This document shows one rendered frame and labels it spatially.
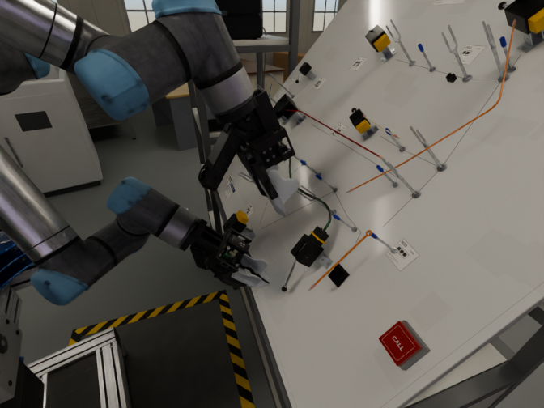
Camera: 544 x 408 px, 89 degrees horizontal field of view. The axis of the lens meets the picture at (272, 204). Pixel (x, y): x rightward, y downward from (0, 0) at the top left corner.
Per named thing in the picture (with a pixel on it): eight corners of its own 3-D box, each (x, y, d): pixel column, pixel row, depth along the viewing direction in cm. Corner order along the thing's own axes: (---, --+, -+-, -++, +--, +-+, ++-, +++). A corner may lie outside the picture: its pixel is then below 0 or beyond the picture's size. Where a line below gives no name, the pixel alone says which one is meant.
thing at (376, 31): (384, 40, 88) (371, 17, 83) (399, 53, 81) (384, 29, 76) (372, 52, 90) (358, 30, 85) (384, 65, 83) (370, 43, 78)
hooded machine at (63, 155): (106, 186, 304) (38, 14, 216) (28, 205, 274) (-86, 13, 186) (99, 159, 360) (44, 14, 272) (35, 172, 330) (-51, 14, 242)
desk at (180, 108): (177, 152, 381) (166, 96, 339) (154, 125, 473) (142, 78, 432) (223, 142, 411) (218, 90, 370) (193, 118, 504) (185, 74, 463)
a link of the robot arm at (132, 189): (124, 189, 58) (133, 165, 52) (171, 218, 61) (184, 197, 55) (99, 216, 52) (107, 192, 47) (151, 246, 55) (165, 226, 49)
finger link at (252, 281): (274, 294, 57) (238, 272, 55) (261, 297, 62) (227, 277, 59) (279, 280, 59) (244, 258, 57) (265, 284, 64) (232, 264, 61)
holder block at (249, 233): (234, 248, 99) (211, 239, 93) (255, 223, 96) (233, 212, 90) (237, 257, 95) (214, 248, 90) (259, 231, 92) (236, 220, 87)
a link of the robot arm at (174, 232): (155, 242, 56) (176, 210, 60) (175, 253, 57) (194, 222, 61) (163, 231, 50) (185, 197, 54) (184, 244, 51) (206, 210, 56)
